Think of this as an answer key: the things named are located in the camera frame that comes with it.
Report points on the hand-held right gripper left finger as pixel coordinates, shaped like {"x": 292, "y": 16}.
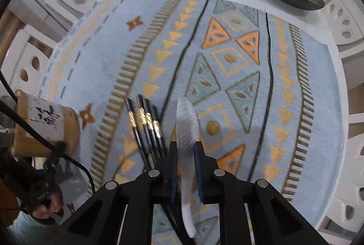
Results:
{"x": 170, "y": 173}

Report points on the black chopstick gold band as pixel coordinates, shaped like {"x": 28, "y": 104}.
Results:
{"x": 132, "y": 118}
{"x": 141, "y": 114}
{"x": 148, "y": 118}
{"x": 155, "y": 125}

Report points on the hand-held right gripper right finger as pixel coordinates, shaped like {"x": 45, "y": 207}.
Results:
{"x": 199, "y": 173}

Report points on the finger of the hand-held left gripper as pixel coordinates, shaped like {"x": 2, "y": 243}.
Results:
{"x": 58, "y": 148}

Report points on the person's left hand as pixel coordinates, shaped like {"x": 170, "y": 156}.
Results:
{"x": 54, "y": 202}

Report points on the patterned blue table mat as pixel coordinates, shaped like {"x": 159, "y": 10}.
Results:
{"x": 241, "y": 119}

